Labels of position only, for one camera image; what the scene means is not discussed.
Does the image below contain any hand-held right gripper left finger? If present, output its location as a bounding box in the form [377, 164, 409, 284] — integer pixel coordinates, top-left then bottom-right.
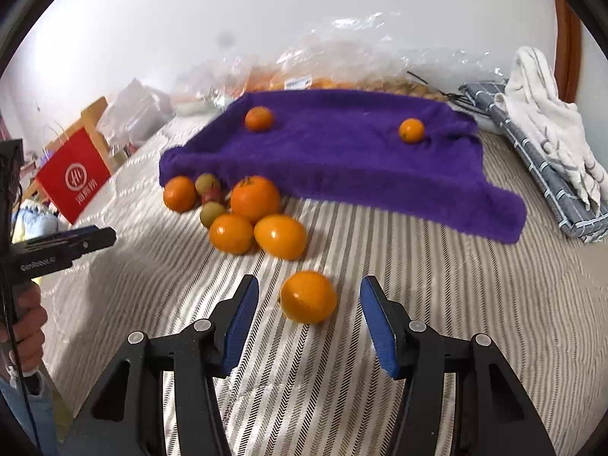
[62, 274, 260, 456]

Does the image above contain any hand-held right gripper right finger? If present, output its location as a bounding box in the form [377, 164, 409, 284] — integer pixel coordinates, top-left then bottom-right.
[359, 275, 556, 456]

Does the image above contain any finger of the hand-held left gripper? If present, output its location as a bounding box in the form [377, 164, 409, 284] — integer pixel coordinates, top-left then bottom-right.
[19, 227, 103, 249]
[56, 227, 117, 262]

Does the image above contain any small green fruit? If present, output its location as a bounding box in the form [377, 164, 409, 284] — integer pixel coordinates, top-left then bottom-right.
[195, 173, 222, 196]
[199, 201, 227, 228]

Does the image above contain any large orange with stem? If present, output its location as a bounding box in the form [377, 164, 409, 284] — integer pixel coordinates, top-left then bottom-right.
[230, 176, 282, 224]

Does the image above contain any person's left forearm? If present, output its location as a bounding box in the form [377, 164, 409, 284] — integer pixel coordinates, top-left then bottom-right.
[0, 368, 60, 456]

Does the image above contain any person's left hand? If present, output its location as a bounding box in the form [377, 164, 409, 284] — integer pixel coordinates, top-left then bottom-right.
[0, 286, 49, 374]

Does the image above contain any light blue cloth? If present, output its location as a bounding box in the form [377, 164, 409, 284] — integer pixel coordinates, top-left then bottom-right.
[13, 198, 62, 249]

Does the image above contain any red paper bag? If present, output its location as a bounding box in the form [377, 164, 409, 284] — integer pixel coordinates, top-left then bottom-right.
[35, 121, 112, 225]

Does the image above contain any striped grey bed cover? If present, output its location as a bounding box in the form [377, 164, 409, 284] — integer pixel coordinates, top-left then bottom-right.
[28, 114, 608, 456]

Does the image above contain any white plastic bag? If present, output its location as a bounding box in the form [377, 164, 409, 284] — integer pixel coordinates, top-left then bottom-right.
[97, 78, 174, 153]

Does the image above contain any purple towel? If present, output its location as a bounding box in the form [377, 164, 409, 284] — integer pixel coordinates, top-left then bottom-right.
[159, 89, 527, 245]

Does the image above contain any grey striped cloth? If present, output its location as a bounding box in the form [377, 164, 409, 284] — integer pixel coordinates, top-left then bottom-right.
[458, 81, 608, 244]

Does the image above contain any clear plastic bag of nuts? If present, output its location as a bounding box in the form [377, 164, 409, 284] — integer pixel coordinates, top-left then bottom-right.
[332, 9, 504, 103]

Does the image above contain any clear plastic bag of oranges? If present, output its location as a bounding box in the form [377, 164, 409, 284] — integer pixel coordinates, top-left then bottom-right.
[171, 43, 362, 115]

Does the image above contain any white towel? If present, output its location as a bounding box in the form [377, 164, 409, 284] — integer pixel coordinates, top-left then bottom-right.
[494, 46, 602, 210]

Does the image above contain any brown wooden frame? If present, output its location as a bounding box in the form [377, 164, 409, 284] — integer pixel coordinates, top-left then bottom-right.
[553, 0, 583, 105]

